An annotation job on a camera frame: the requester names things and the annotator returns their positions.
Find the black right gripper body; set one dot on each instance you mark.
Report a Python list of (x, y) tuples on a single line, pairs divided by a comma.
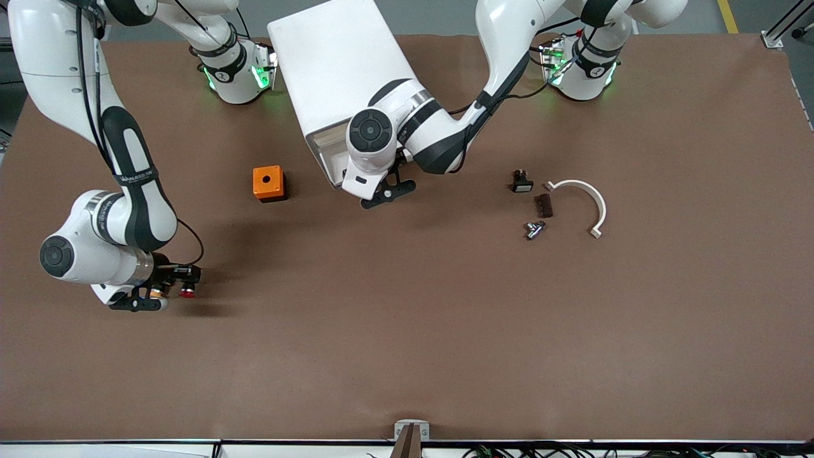
[(161, 267)]

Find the red push button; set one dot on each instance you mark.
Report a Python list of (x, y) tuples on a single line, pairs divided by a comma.
[(188, 293)]

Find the white plastic drawer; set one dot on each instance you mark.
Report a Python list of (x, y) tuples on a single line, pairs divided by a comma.
[(331, 156)]

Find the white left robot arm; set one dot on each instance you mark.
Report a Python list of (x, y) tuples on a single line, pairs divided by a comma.
[(509, 38)]

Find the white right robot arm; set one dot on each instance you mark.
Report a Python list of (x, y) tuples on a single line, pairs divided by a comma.
[(63, 95)]

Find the orange push button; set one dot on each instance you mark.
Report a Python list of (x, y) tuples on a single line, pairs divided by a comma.
[(157, 293)]

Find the white drawer cabinet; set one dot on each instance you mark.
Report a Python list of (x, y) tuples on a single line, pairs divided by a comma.
[(331, 57)]

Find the small silver metal connector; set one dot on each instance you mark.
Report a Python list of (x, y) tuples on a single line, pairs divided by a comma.
[(534, 230)]

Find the brown terminal block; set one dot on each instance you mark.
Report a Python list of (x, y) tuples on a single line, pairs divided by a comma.
[(544, 206)]

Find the orange button enclosure box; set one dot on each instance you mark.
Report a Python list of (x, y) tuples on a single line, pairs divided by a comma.
[(259, 184)]

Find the black switch white face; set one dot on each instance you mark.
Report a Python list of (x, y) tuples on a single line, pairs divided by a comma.
[(523, 186)]

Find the white table edge rail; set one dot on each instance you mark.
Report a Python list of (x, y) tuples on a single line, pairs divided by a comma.
[(127, 450)]

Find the white curved bracket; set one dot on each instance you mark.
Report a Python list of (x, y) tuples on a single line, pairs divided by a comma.
[(601, 210)]

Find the grey metal bracket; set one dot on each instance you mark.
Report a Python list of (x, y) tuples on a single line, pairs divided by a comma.
[(398, 431)]

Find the brown vertical post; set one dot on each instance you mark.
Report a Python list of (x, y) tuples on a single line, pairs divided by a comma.
[(407, 445)]

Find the aluminium frame profile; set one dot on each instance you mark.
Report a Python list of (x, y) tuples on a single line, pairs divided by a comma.
[(772, 40)]

